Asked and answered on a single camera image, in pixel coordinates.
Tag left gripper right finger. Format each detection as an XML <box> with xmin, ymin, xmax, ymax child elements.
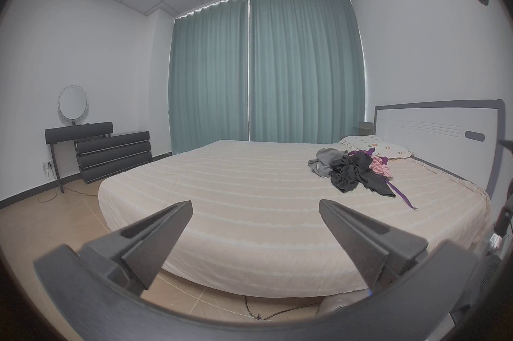
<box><xmin>318</xmin><ymin>199</ymin><xmax>429</xmax><ymax>290</ymax></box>

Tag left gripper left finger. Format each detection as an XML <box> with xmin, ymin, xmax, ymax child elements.
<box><xmin>80</xmin><ymin>200</ymin><xmax>194</xmax><ymax>297</ymax></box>

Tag black T-shirt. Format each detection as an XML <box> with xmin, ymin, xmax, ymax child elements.
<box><xmin>331</xmin><ymin>152</ymin><xmax>397</xmax><ymax>198</ymax></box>

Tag bed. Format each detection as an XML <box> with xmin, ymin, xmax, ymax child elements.
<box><xmin>98</xmin><ymin>99</ymin><xmax>505</xmax><ymax>298</ymax></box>

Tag black chest of drawers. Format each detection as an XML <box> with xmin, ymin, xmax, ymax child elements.
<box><xmin>74</xmin><ymin>131</ymin><xmax>154</xmax><ymax>184</ymax></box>

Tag grey garment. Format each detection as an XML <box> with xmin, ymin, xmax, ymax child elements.
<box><xmin>308</xmin><ymin>147</ymin><xmax>348</xmax><ymax>178</ymax></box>

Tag white printed pillow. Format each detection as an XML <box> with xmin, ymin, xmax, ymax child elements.
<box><xmin>339</xmin><ymin>135</ymin><xmax>414</xmax><ymax>160</ymax></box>

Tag black dressing table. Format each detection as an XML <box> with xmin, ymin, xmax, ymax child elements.
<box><xmin>45</xmin><ymin>122</ymin><xmax>114</xmax><ymax>194</ymax></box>

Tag round mirror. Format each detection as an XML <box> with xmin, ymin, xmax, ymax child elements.
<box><xmin>57</xmin><ymin>86</ymin><xmax>89</xmax><ymax>126</ymax></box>

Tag blue-green curtain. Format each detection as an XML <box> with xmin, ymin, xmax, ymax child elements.
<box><xmin>249</xmin><ymin>0</ymin><xmax>367</xmax><ymax>144</ymax></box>
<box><xmin>168</xmin><ymin>0</ymin><xmax>251</xmax><ymax>156</ymax></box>

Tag black cable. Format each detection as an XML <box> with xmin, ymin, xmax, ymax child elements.
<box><xmin>38</xmin><ymin>185</ymin><xmax>101</xmax><ymax>204</ymax></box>
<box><xmin>244</xmin><ymin>295</ymin><xmax>321</xmax><ymax>321</ymax></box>

